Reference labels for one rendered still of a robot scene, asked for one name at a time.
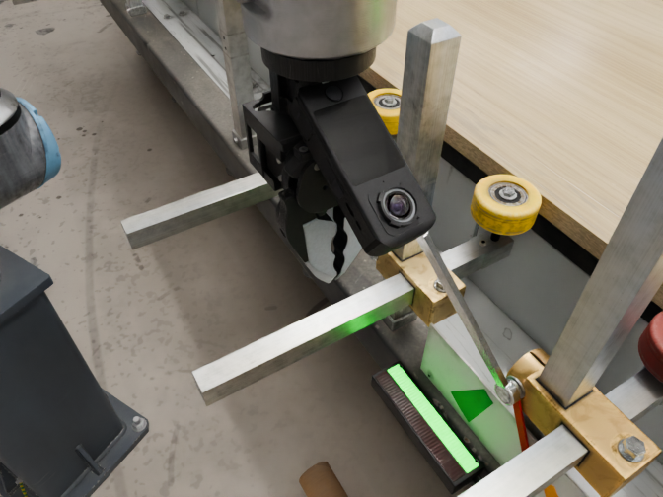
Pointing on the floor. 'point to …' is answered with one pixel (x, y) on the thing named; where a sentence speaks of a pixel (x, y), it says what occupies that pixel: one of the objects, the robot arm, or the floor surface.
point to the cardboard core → (321, 482)
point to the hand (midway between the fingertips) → (335, 274)
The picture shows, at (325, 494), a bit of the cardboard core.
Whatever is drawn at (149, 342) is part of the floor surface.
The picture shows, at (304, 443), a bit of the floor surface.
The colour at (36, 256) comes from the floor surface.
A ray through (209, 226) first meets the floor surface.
